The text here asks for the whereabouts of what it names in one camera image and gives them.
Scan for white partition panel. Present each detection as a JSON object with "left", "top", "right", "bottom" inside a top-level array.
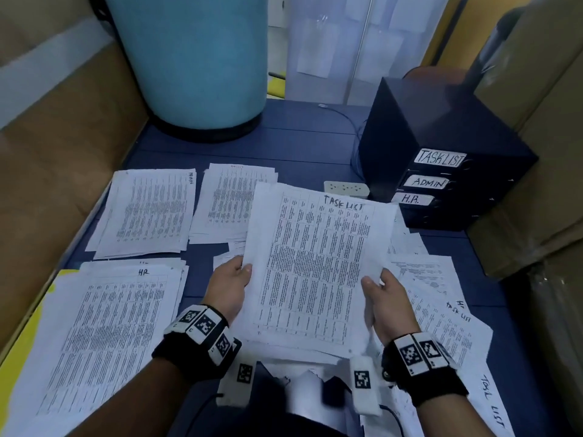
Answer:
[{"left": 284, "top": 0, "right": 452, "bottom": 107}]

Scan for person's left hand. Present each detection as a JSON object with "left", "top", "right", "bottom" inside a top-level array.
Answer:
[{"left": 202, "top": 256, "right": 253, "bottom": 322}]

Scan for neat stack of printed papers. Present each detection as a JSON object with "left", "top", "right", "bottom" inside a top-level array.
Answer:
[
  {"left": 188, "top": 163, "right": 280, "bottom": 246},
  {"left": 0, "top": 257, "right": 191, "bottom": 437},
  {"left": 84, "top": 168, "right": 198, "bottom": 260}
]

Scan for white power strip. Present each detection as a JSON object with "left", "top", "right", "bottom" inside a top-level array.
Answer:
[{"left": 323, "top": 181, "right": 371, "bottom": 199}]

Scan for black marker wristband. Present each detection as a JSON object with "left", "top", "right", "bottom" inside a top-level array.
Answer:
[
  {"left": 152, "top": 305, "right": 242, "bottom": 381},
  {"left": 381, "top": 332, "right": 470, "bottom": 406}
]

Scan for pile of printed papers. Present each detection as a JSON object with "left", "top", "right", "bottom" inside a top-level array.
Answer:
[{"left": 214, "top": 203, "right": 517, "bottom": 437}]

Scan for printed paper sheet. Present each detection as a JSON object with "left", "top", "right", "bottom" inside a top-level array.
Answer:
[{"left": 239, "top": 181, "right": 400, "bottom": 361}]

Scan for yellow plastic item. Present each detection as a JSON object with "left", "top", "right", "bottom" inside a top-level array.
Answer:
[{"left": 267, "top": 72, "right": 288, "bottom": 99}]

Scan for person's dark trousers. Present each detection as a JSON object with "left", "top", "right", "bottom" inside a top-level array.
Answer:
[{"left": 182, "top": 359, "right": 406, "bottom": 437}]

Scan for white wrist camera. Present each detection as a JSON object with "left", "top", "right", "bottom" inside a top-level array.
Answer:
[
  {"left": 217, "top": 348, "right": 258, "bottom": 408},
  {"left": 349, "top": 354, "right": 384, "bottom": 417}
]

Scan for thin power cable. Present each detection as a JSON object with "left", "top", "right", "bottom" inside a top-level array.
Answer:
[{"left": 317, "top": 103, "right": 367, "bottom": 183}]

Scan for brown cardboard box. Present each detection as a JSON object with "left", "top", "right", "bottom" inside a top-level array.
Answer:
[{"left": 465, "top": 0, "right": 583, "bottom": 280}]

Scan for person's right forearm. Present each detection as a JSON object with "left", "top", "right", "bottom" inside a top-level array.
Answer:
[{"left": 417, "top": 394, "right": 497, "bottom": 437}]

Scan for teal cylindrical barrel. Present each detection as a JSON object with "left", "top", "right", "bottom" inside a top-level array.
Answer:
[{"left": 103, "top": 0, "right": 271, "bottom": 144}]

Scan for person's left forearm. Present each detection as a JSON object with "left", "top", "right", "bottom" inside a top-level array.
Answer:
[{"left": 68, "top": 359, "right": 193, "bottom": 437}]

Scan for person's right hand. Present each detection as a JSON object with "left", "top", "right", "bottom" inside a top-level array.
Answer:
[{"left": 361, "top": 268, "right": 422, "bottom": 347}]

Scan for yellow folder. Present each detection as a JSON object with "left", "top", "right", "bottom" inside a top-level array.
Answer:
[{"left": 0, "top": 268, "right": 81, "bottom": 406}]

